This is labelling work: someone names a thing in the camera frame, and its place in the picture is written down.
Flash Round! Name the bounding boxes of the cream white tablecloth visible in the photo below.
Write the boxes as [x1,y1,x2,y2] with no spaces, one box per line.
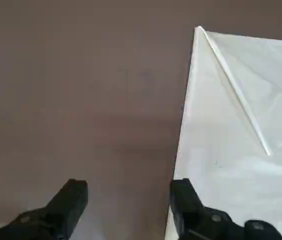
[165,24,282,240]

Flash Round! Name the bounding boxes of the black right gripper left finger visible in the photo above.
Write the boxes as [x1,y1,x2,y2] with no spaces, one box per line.
[0,178,89,240]

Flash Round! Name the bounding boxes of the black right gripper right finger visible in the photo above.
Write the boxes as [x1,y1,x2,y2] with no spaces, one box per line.
[169,177,282,240]

